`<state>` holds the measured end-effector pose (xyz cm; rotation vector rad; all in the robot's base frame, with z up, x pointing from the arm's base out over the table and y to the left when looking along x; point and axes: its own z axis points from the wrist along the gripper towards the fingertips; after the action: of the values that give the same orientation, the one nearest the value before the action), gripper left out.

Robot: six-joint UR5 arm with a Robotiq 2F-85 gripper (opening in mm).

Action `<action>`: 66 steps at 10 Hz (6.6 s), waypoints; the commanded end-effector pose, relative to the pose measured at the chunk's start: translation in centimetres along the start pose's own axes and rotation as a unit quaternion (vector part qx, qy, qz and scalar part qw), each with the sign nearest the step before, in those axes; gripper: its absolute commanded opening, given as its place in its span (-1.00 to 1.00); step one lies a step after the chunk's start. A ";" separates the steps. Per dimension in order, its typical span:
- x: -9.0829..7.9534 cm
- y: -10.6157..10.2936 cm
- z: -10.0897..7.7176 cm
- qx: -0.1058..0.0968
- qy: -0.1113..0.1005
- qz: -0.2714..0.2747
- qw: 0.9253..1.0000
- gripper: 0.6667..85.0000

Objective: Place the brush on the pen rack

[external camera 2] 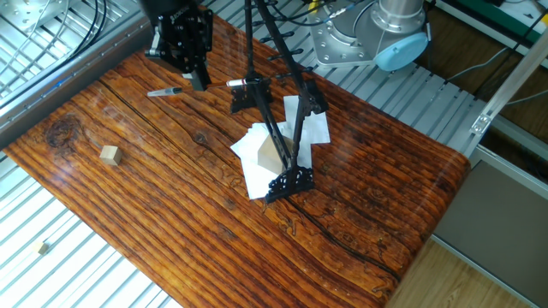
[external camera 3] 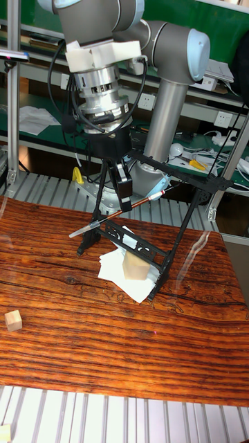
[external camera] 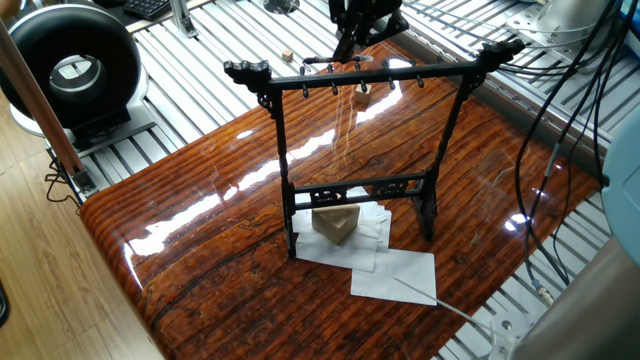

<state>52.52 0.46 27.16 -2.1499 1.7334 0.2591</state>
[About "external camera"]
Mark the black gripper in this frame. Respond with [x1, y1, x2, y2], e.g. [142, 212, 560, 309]
[328, 0, 409, 65]

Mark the thin calligraphy brush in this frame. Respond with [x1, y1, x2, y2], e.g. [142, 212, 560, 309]
[300, 54, 377, 69]

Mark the grey robot base column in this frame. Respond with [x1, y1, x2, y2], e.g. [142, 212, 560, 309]
[540, 0, 626, 46]

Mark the black metal pen rack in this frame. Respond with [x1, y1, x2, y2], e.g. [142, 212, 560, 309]
[222, 35, 526, 263]

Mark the small wooden cube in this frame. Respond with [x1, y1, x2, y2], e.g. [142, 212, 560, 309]
[352, 86, 375, 109]

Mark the large wooden block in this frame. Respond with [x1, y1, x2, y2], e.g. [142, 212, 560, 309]
[311, 202, 362, 247]

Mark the white paper sheet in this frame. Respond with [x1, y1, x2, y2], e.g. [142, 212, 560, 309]
[349, 247, 440, 307]
[289, 198, 373, 267]
[328, 200, 394, 272]

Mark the black keyboard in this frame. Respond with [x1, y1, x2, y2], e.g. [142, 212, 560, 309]
[124, 0, 180, 22]

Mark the brown wooden pole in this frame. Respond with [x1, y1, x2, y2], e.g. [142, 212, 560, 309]
[0, 18, 87, 187]

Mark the black round duct fan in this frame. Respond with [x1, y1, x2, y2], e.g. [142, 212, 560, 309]
[0, 4, 149, 142]

